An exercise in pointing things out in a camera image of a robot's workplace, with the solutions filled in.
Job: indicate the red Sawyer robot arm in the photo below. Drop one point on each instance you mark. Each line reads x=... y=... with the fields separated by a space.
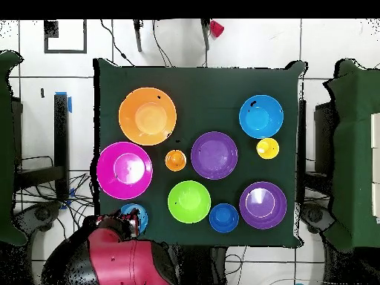
x=124 y=261

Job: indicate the light blue plastic bowl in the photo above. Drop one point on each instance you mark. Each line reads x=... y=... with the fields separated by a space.
x=261 y=118

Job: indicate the green cloth side table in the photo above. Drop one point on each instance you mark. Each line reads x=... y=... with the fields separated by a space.
x=6 y=148
x=353 y=148

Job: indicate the green plastic bowl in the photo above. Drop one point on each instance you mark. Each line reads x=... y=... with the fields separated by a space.
x=189 y=202

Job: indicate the small dark blue bowl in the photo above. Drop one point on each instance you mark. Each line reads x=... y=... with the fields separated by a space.
x=223 y=218

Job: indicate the orange plastic cup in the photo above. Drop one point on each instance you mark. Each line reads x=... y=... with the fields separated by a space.
x=175 y=160

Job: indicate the light blue plastic cup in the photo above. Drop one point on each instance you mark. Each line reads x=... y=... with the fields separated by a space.
x=143 y=221

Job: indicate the black square floor frame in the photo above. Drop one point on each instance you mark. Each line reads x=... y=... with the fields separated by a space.
x=51 y=29

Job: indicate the red plastic cup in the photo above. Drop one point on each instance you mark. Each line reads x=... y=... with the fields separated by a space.
x=216 y=28

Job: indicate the yellow plastic cup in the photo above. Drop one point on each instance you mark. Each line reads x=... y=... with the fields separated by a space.
x=267 y=148

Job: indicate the orange plastic bowl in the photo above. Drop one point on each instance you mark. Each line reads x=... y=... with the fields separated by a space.
x=148 y=117

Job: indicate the pink plastic bowl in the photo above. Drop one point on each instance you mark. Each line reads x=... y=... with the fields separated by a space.
x=109 y=178

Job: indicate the black office chair base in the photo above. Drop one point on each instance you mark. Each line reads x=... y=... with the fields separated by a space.
x=314 y=216
x=41 y=213

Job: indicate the grey tripod leg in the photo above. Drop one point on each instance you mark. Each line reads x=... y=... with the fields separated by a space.
x=205 y=32
x=137 y=35

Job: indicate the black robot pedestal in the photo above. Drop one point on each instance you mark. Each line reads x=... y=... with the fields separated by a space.
x=193 y=267

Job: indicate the blue tape strip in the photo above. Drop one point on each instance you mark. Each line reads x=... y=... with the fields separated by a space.
x=70 y=105

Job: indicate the dark green table cloth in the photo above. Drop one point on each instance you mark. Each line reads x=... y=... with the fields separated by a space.
x=207 y=89

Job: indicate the black table frame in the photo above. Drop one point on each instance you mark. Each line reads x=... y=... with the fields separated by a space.
x=61 y=133

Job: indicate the purple plastic bowl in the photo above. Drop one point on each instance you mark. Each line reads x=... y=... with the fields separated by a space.
x=262 y=207
x=213 y=156

